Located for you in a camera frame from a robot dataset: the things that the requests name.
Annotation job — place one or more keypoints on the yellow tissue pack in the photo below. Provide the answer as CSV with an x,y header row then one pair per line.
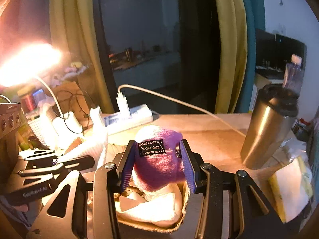
x,y
291,186

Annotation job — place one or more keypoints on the white power adapter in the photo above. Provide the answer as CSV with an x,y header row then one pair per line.
x,y
97,117

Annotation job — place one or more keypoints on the brown cardboard carton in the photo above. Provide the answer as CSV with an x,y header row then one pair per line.
x,y
67,92

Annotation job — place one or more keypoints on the jar with yellow lid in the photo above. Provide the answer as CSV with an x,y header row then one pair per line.
x,y
28,99

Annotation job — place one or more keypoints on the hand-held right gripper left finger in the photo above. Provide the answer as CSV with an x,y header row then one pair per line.
x,y
125,166

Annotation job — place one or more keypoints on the white towel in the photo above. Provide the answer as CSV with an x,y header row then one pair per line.
x,y
152,209

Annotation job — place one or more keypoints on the steel travel tumbler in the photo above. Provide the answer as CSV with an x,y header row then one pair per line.
x,y
266,129

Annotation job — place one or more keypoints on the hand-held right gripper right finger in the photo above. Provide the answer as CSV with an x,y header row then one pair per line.
x,y
188,164

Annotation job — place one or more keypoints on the clear water bottle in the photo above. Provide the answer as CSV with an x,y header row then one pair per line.
x,y
294,77

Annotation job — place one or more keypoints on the white desk lamp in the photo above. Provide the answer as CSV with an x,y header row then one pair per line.
x,y
32,59

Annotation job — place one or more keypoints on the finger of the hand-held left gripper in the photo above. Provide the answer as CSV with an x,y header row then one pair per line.
x,y
74,163
42,158

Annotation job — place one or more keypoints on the yellow green curtain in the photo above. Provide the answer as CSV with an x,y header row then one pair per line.
x,y
74,29
231,42

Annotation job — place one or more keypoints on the white waffle cloth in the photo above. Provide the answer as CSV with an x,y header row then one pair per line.
x,y
92,144

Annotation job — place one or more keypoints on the box with round prints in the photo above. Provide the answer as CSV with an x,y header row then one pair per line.
x,y
10,119

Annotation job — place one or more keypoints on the white power strip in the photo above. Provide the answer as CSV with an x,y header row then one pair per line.
x,y
132,119

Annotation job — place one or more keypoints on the white woven basket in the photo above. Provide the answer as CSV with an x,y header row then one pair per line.
x,y
42,129

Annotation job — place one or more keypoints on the teal curtain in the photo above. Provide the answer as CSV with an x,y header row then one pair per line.
x,y
254,29

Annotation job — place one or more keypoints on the purple plush pouch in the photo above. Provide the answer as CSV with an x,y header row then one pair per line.
x,y
159,164

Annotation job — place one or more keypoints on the white charger plug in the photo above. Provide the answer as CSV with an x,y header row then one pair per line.
x,y
122,104

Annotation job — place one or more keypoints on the black monitor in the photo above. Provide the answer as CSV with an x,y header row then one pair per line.
x,y
264,49
291,47

